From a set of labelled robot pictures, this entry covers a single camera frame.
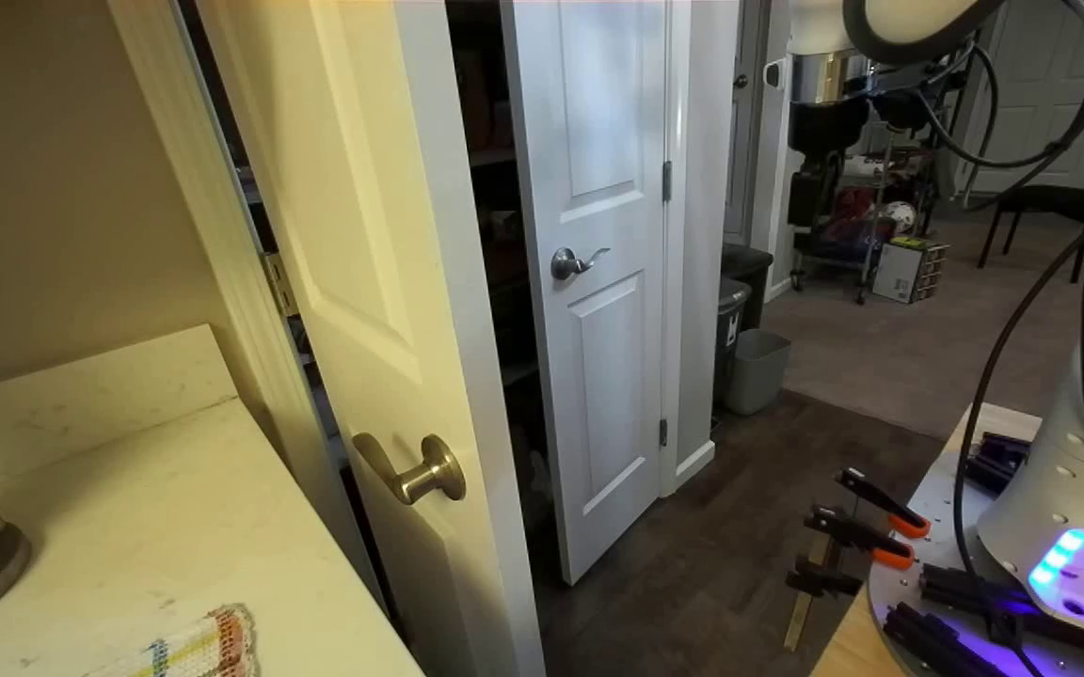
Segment brushed metal round door knob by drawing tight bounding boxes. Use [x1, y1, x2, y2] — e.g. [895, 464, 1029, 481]
[354, 431, 469, 504]

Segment white pantry door with hinges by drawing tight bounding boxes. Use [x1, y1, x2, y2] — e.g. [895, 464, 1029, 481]
[504, 0, 666, 587]

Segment grey trash bin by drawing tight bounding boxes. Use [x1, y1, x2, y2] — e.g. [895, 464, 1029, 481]
[725, 330, 789, 412]

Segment black orange clamp upper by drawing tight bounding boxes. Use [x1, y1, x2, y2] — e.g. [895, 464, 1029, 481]
[839, 466, 932, 539]

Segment black clamp on floor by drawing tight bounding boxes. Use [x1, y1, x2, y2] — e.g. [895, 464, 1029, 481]
[789, 555, 864, 597]

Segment white kitchen countertop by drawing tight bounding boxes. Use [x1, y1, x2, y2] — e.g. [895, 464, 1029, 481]
[0, 327, 418, 677]

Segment black chair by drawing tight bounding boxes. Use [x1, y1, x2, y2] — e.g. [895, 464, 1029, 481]
[979, 184, 1084, 258]

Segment metal lever door handle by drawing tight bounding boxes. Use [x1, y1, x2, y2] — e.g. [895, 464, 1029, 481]
[549, 247, 600, 283]

